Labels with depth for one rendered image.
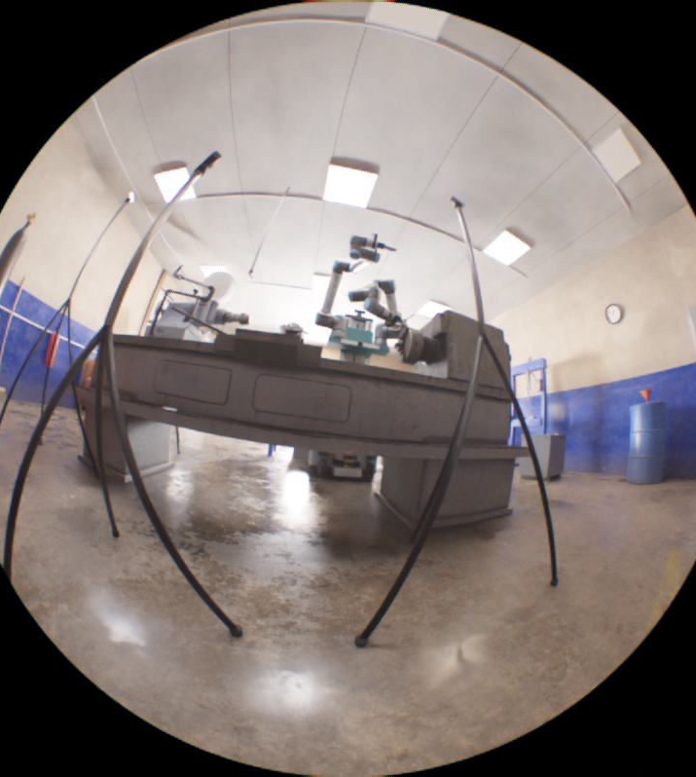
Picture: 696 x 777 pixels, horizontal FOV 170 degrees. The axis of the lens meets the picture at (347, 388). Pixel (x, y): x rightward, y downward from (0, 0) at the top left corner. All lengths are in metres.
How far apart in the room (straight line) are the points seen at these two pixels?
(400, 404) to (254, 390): 0.73
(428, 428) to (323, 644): 1.09
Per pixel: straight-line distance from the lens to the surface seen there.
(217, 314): 1.57
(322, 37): 2.95
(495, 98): 3.08
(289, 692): 0.56
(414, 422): 1.25
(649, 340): 4.28
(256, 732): 0.53
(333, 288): 2.35
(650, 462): 3.38
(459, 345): 1.53
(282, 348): 1.04
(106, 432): 1.62
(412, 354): 1.50
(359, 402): 1.15
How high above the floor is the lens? 0.51
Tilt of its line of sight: 9 degrees up
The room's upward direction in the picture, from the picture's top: 7 degrees clockwise
